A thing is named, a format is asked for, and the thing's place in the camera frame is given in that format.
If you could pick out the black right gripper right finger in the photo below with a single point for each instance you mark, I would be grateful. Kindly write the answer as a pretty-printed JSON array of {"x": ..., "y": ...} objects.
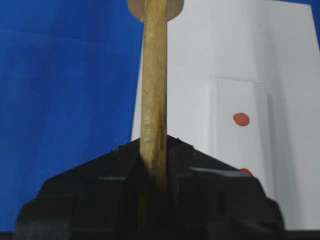
[{"x": 215, "y": 201}]

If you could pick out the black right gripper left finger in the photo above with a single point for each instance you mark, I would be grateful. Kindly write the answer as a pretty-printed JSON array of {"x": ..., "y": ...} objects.
[{"x": 97, "y": 200}]

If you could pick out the wooden mallet hammer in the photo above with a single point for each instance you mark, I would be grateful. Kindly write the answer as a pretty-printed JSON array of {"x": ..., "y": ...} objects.
[{"x": 154, "y": 14}]

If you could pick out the red dot mark lower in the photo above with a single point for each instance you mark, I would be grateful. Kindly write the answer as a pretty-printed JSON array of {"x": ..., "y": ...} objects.
[{"x": 246, "y": 171}]

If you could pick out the red dot mark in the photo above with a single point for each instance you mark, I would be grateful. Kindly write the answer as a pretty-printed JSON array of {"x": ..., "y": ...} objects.
[
  {"x": 246, "y": 171},
  {"x": 241, "y": 119}
]

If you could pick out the red dot mark middle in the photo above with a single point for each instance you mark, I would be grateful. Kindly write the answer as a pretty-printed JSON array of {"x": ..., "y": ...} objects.
[{"x": 241, "y": 119}]

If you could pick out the white paper sheet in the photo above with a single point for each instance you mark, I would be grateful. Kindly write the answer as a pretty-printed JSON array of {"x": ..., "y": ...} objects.
[{"x": 261, "y": 58}]

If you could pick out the blue table mat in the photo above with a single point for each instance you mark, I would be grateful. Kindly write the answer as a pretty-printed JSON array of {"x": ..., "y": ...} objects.
[{"x": 68, "y": 83}]

